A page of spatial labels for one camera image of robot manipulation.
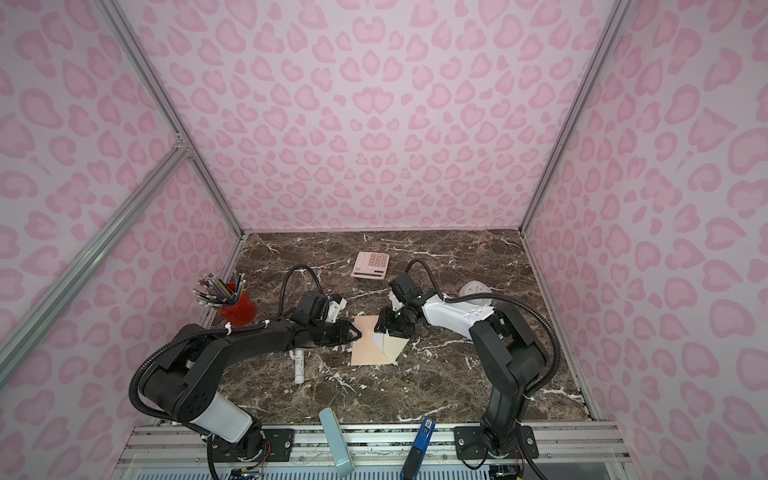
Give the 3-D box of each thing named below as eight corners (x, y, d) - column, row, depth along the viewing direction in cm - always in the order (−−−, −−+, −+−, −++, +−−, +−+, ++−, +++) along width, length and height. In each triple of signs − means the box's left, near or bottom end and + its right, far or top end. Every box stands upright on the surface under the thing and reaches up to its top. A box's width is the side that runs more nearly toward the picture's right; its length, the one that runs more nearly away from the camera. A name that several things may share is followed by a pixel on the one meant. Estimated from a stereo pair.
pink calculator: (352, 276, 109) (351, 271, 106) (358, 255, 115) (357, 250, 113) (386, 280, 107) (386, 275, 105) (391, 259, 114) (390, 254, 112)
